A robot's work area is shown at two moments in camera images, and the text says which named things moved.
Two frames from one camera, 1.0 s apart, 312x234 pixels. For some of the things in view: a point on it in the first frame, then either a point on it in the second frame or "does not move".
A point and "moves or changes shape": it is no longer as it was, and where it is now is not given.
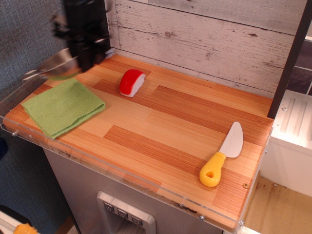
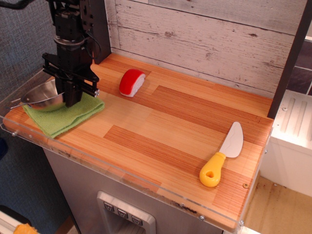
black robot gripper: [85, 24] to [73, 63]
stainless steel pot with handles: [63, 65] moves or changes shape
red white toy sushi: [131, 81] does not move
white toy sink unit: [288, 159] does not move
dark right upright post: [293, 56] does not move
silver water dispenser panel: [119, 216] does not move
